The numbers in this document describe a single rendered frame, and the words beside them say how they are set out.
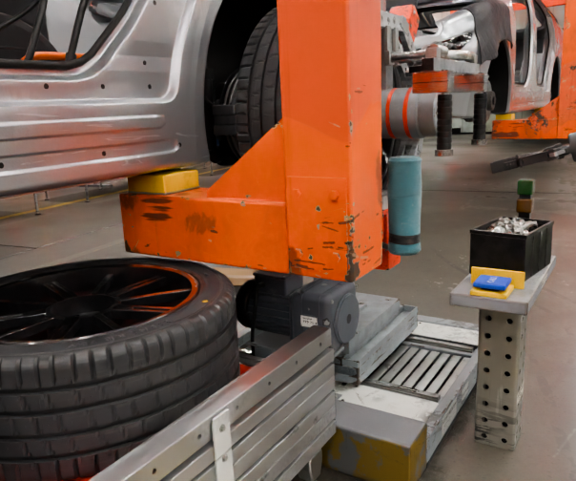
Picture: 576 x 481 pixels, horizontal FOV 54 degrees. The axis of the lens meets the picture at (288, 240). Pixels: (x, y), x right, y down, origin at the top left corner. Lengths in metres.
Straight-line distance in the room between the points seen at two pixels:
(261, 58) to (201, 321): 0.75
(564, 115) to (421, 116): 3.72
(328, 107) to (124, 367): 0.62
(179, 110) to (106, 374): 0.74
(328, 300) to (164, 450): 0.70
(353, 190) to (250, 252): 0.30
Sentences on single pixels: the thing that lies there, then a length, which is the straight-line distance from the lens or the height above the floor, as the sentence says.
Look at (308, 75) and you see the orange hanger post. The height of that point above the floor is 0.94.
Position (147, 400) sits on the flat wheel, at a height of 0.39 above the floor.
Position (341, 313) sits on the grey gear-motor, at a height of 0.35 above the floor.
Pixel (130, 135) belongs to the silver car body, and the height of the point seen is 0.84.
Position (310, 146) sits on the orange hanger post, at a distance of 1.19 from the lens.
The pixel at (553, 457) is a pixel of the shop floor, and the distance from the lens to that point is 1.67.
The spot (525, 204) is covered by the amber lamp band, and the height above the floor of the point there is 0.59.
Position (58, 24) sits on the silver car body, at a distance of 3.52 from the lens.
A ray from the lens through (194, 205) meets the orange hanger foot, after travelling 1.39.
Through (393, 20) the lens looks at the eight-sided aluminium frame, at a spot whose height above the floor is 1.10.
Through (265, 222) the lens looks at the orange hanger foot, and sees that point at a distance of 1.27.
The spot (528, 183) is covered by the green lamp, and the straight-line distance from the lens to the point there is 1.68.
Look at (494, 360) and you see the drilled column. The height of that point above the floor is 0.24.
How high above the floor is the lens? 0.89
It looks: 13 degrees down
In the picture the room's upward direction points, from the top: 3 degrees counter-clockwise
